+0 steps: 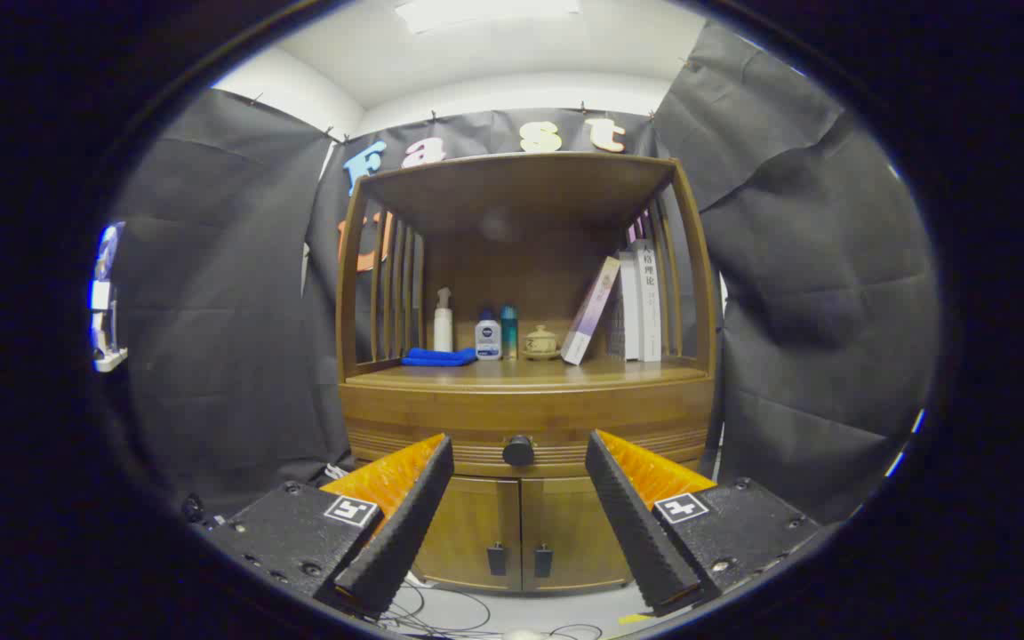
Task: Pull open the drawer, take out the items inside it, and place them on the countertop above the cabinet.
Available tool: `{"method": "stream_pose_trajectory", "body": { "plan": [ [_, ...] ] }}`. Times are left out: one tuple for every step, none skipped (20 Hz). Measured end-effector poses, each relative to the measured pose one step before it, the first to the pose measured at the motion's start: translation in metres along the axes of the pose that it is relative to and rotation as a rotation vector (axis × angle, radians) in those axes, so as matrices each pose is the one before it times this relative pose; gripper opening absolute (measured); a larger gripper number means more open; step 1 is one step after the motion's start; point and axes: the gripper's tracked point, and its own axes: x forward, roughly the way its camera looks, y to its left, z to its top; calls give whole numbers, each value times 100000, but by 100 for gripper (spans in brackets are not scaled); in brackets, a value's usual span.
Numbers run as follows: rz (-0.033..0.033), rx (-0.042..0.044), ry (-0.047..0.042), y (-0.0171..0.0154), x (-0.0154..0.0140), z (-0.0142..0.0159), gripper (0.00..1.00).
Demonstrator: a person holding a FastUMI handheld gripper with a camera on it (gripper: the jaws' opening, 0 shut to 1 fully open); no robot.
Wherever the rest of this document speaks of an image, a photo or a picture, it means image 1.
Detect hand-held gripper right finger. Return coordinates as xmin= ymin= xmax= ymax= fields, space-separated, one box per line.
xmin=585 ymin=430 xmax=824 ymax=617

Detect white pump bottle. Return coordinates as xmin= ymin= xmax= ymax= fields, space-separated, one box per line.
xmin=434 ymin=287 xmax=454 ymax=354

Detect white lotion bottle blue cap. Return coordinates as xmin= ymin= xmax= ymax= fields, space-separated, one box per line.
xmin=475 ymin=308 xmax=503 ymax=362

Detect wooden cabinet door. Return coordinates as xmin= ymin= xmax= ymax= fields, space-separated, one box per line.
xmin=521 ymin=477 xmax=633 ymax=592
xmin=414 ymin=477 xmax=524 ymax=592

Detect white book with black lettering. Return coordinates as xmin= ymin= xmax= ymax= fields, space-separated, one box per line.
xmin=635 ymin=238 xmax=662 ymax=363

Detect blue folded cloth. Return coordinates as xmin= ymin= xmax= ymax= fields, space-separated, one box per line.
xmin=401 ymin=347 xmax=478 ymax=368

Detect ceiling light panel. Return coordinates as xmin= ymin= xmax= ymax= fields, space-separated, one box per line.
xmin=395 ymin=0 xmax=582 ymax=35

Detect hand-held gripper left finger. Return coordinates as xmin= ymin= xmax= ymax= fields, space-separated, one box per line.
xmin=201 ymin=433 xmax=455 ymax=619

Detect wooden drawer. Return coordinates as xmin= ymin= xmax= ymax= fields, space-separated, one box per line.
xmin=340 ymin=378 xmax=714 ymax=478

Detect black floor cables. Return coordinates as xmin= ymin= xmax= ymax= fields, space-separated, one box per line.
xmin=383 ymin=576 xmax=604 ymax=640

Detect wooden cabinet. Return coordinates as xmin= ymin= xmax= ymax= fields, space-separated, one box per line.
xmin=335 ymin=151 xmax=717 ymax=595

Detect beige lidded ceramic teacup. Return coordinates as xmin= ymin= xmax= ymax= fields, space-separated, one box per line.
xmin=521 ymin=325 xmax=561 ymax=361

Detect wooden countertop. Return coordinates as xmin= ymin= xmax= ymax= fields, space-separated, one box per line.
xmin=345 ymin=357 xmax=712 ymax=390

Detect plain white book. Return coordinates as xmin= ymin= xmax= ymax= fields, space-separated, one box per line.
xmin=619 ymin=251 xmax=642 ymax=362

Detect dark patterned book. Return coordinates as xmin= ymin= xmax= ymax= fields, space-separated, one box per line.
xmin=608 ymin=276 xmax=627 ymax=360

